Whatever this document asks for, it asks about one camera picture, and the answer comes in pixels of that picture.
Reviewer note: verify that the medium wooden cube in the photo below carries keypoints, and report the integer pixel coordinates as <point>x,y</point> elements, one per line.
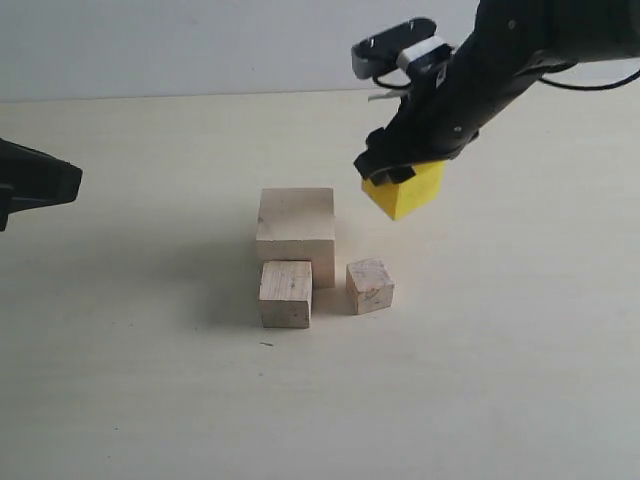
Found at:
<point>285,294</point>

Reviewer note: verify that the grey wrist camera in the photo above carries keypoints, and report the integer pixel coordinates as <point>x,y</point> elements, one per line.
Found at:
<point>398,47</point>

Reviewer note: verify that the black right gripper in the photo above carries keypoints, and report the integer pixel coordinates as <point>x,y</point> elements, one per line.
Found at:
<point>442,114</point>

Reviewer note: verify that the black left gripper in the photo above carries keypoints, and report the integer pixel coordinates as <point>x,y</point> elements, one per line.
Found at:
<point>32,179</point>

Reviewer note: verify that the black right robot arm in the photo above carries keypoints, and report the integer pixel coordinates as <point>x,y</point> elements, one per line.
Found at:
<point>535,38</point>

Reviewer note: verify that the large wooden cube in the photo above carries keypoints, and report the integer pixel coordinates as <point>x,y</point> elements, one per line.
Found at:
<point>298,224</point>

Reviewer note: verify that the yellow cube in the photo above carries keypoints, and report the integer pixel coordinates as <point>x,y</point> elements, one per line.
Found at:
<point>399,200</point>

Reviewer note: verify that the small wooden cube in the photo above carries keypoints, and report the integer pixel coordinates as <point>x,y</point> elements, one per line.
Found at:
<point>369,285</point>

